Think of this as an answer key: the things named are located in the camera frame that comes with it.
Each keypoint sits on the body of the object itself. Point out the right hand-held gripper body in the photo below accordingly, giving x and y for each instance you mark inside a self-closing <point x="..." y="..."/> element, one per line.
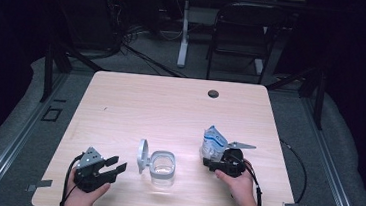
<point x="234" y="162"/>

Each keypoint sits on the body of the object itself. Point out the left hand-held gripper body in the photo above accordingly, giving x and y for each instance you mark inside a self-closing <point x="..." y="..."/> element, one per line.
<point x="90" y="177"/>

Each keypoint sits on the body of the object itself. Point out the white and blue pouch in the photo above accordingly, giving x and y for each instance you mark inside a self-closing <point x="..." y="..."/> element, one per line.
<point x="213" y="144"/>

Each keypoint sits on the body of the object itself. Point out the clear jar with white lid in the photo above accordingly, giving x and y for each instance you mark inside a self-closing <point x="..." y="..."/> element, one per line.
<point x="162" y="171"/>

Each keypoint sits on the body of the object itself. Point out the person's right hand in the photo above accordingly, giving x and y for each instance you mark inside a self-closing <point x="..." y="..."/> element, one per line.
<point x="242" y="186"/>

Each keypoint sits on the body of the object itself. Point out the person's left hand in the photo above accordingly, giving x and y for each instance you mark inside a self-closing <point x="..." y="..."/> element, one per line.
<point x="80" y="201"/>

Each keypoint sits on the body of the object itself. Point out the black round table grommet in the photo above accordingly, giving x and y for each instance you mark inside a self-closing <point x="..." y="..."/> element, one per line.
<point x="213" y="93"/>

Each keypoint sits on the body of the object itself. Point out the black metal stand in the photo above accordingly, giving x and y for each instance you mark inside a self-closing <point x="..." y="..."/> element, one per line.
<point x="48" y="71"/>
<point x="320" y="101"/>

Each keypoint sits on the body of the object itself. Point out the black folding chair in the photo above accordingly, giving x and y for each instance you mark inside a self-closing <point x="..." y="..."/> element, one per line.
<point x="243" y="38"/>

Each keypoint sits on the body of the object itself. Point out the white standing desk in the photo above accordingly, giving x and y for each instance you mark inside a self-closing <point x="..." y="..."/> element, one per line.
<point x="184" y="33"/>

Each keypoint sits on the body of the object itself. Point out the black equipment cabinet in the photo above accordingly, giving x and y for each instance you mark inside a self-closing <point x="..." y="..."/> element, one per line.
<point x="91" y="21"/>

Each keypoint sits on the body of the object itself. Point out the grey metal floor rail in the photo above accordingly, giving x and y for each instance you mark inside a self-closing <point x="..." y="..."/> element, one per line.
<point x="330" y="169"/>
<point x="17" y="142"/>

